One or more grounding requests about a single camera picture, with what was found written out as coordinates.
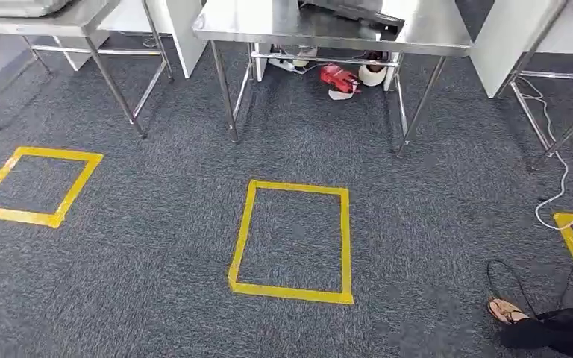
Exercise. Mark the long black plastic tray part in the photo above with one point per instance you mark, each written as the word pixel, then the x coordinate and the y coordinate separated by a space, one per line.
pixel 365 16

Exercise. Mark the yellow tape floor square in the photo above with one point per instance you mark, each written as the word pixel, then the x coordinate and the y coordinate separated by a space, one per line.
pixel 346 237
pixel 19 216

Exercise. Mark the white flat scrap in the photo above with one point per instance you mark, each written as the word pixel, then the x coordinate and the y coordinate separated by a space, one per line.
pixel 341 95

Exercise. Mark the white power strip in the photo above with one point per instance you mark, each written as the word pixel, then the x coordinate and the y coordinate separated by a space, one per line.
pixel 281 64

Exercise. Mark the pale beige shoe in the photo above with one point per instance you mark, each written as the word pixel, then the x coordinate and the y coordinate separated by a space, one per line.
pixel 306 52

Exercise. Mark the white tape roll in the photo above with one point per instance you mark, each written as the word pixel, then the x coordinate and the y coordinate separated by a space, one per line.
pixel 373 76

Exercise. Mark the white partition panel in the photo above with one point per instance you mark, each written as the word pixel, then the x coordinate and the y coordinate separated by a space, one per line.
pixel 81 49
pixel 187 39
pixel 504 49

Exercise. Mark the person's foot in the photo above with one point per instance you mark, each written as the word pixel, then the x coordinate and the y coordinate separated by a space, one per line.
pixel 506 311

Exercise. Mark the person's leg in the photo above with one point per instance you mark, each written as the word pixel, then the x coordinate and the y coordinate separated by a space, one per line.
pixel 563 333

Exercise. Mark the grey metal tray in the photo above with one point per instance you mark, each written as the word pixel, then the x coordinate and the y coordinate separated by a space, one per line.
pixel 14 7

